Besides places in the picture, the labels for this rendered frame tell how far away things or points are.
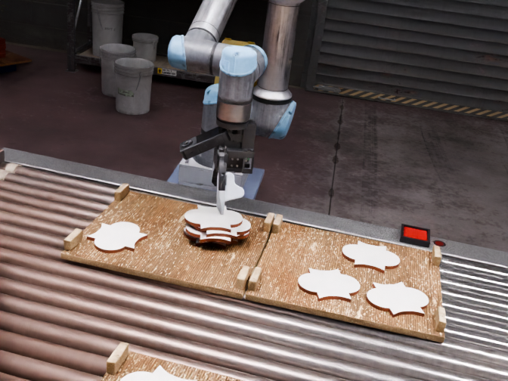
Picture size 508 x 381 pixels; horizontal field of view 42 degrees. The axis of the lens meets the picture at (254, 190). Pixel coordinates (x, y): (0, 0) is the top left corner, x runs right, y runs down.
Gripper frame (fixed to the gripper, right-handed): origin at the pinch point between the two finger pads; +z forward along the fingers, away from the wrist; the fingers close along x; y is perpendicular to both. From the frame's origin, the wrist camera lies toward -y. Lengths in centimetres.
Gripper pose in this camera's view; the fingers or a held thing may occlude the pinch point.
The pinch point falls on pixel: (215, 200)
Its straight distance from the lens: 153.0
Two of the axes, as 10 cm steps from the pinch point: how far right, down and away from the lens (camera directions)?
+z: -1.1, 9.0, 4.2
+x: -1.4, -4.4, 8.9
